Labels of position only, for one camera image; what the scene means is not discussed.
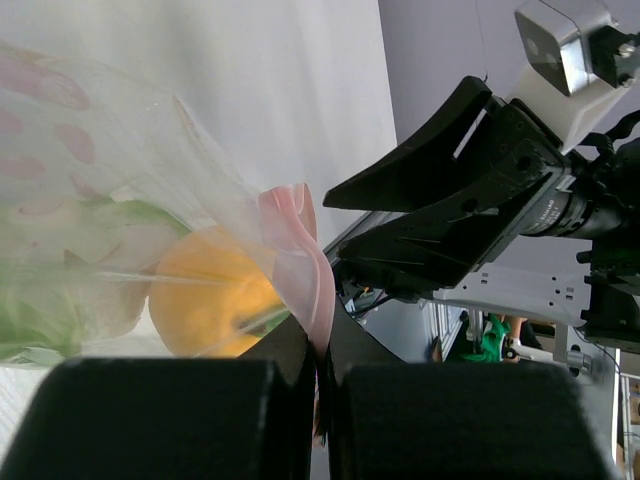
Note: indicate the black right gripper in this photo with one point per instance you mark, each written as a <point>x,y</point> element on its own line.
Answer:
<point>468,208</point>

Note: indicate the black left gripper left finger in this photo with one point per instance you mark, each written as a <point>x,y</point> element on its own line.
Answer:
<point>173,418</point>

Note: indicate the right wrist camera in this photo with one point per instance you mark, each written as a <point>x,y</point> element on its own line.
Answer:
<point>580,65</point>

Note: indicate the white cauliflower with green leaves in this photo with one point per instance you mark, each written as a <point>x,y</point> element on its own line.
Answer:
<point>75,272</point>

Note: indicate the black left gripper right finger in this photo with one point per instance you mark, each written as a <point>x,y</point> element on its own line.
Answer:
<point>389,419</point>

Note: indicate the clear zip top bag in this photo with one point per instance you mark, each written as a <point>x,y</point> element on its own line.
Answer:
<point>80,129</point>

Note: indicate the orange yellow fruit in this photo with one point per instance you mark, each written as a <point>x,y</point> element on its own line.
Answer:
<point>210,299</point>

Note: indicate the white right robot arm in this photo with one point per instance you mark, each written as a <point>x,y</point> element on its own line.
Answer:
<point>578,261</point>

